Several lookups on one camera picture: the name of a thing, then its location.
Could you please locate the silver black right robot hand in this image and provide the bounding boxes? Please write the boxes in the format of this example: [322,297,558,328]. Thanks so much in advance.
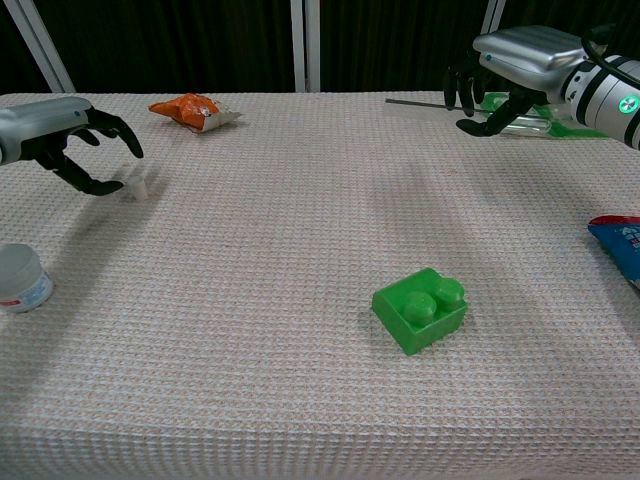
[443,24,589,137]

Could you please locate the orange snack bag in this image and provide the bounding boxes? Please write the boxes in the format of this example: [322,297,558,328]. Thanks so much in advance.
[148,93,245,135]

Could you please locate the clear plastic tube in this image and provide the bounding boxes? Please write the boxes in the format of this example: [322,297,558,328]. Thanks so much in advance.
[499,113,556,137]

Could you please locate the green plastic blister package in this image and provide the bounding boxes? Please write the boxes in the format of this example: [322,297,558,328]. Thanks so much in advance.
[479,91,609,140]

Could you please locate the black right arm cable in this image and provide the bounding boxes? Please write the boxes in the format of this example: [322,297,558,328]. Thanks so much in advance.
[583,23,640,82]

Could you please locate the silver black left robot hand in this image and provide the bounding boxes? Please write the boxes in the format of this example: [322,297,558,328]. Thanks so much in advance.
[0,96,145,197]

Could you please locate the white frame post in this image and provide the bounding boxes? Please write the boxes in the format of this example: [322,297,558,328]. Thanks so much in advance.
[305,0,322,93]
[289,0,307,93]
[8,0,77,95]
[478,0,507,37]

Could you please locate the green toy building block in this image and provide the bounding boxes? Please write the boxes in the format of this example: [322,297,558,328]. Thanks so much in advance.
[371,267,470,357]

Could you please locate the blue snack bag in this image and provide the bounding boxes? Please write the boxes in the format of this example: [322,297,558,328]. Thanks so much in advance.
[587,214,640,291]

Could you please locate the thin grey rod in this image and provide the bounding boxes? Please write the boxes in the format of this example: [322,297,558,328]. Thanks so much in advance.
[384,98,454,109]

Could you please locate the white plastic jar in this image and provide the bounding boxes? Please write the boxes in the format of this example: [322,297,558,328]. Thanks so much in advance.
[0,243,55,314]

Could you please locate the dark curtain backdrop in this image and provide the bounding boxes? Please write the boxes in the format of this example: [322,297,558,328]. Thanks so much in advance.
[0,0,640,96]

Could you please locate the beige waffle tablecloth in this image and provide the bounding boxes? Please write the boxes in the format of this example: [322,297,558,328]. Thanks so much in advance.
[0,91,640,480]

